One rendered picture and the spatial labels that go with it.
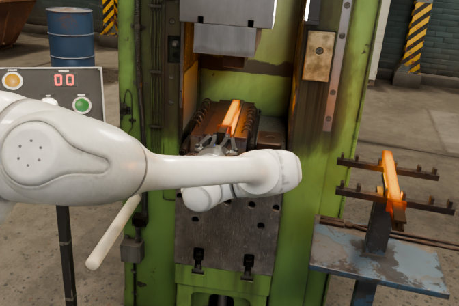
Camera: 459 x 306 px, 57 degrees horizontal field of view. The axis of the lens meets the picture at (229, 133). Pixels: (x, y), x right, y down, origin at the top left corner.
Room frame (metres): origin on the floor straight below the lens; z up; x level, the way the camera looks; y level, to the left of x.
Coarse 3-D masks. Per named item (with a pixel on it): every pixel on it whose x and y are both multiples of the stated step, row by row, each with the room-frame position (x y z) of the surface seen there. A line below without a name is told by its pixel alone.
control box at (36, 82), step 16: (0, 80) 1.25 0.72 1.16; (32, 80) 1.28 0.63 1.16; (48, 80) 1.30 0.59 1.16; (64, 80) 1.31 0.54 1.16; (80, 80) 1.33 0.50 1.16; (96, 80) 1.34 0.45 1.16; (32, 96) 1.25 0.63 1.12; (48, 96) 1.27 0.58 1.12; (64, 96) 1.28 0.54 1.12; (80, 96) 1.30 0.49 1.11; (96, 96) 1.32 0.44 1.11; (80, 112) 1.27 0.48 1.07; (96, 112) 1.29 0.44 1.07
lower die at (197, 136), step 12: (216, 108) 1.66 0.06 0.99; (228, 108) 1.64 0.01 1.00; (240, 108) 1.65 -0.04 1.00; (252, 108) 1.69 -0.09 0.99; (204, 120) 1.53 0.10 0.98; (216, 120) 1.51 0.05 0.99; (240, 120) 1.52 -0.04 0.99; (252, 120) 1.68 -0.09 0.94; (192, 132) 1.40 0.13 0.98; (204, 132) 1.38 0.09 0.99; (216, 132) 1.39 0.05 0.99; (240, 132) 1.40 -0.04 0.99; (192, 144) 1.37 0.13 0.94; (216, 144) 1.36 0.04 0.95; (228, 144) 1.36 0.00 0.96; (240, 144) 1.35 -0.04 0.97
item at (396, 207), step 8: (384, 152) 1.30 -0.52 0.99; (384, 160) 1.25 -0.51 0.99; (392, 160) 1.25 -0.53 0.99; (384, 168) 1.22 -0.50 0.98; (392, 168) 1.18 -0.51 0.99; (392, 176) 1.12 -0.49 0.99; (392, 184) 1.07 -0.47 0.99; (392, 192) 1.03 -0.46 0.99; (392, 200) 0.97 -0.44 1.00; (400, 200) 0.97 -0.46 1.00; (392, 208) 0.94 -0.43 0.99; (400, 208) 0.93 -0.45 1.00; (392, 216) 0.93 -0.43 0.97; (400, 216) 0.90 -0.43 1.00; (392, 224) 0.89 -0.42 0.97; (400, 224) 0.88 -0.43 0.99
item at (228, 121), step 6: (234, 102) 1.62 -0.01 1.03; (234, 108) 1.54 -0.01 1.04; (228, 114) 1.45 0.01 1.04; (234, 114) 1.47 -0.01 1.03; (228, 120) 1.38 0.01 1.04; (222, 126) 1.27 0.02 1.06; (228, 126) 1.29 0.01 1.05; (222, 132) 1.22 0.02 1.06; (228, 132) 1.29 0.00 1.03; (222, 138) 1.21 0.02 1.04
